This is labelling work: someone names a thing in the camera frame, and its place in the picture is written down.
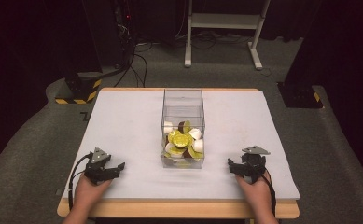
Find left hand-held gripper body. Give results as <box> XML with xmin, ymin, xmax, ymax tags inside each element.
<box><xmin>84</xmin><ymin>147</ymin><xmax>119</xmax><ymax>186</ymax></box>

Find clear plastic box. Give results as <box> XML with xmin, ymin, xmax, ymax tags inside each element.
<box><xmin>160</xmin><ymin>88</ymin><xmax>206</xmax><ymax>170</ymax></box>

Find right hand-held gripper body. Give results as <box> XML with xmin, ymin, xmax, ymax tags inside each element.
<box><xmin>240</xmin><ymin>145</ymin><xmax>272</xmax><ymax>185</ymax></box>

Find person's right hand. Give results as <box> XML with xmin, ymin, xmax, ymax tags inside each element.
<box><xmin>235</xmin><ymin>169</ymin><xmax>272</xmax><ymax>217</ymax></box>

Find black floor cables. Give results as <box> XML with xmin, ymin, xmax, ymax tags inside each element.
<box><xmin>113</xmin><ymin>41</ymin><xmax>149</xmax><ymax>89</ymax></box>

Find left hand-held gripper cable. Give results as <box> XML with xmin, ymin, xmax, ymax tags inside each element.
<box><xmin>67</xmin><ymin>152</ymin><xmax>93</xmax><ymax>211</ymax></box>

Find dark equipment rack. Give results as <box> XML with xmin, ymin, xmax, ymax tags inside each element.
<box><xmin>112</xmin><ymin>0</ymin><xmax>141</xmax><ymax>69</ymax></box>

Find hand-held gripper cable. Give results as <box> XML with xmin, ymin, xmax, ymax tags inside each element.
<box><xmin>263</xmin><ymin>168</ymin><xmax>277</xmax><ymax>217</ymax></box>
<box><xmin>67</xmin><ymin>152</ymin><xmax>93</xmax><ymax>211</ymax></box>

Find black yellow striped stand base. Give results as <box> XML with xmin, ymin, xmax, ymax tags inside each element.
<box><xmin>54</xmin><ymin>71</ymin><xmax>104</xmax><ymax>105</ymax></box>

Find wooden table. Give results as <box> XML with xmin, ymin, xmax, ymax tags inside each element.
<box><xmin>56</xmin><ymin>86</ymin><xmax>301</xmax><ymax>220</ymax></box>

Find white table mat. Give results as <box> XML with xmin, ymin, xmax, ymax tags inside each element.
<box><xmin>62</xmin><ymin>90</ymin><xmax>301</xmax><ymax>201</ymax></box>

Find white metal stand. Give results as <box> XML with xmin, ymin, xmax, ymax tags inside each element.
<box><xmin>183</xmin><ymin>0</ymin><xmax>272</xmax><ymax>71</ymax></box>

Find right hand-held gripper cable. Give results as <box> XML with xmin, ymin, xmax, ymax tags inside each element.
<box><xmin>263</xmin><ymin>168</ymin><xmax>277</xmax><ymax>217</ymax></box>

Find person's left hand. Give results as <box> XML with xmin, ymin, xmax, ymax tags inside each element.
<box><xmin>72</xmin><ymin>173</ymin><xmax>114</xmax><ymax>214</ymax></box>

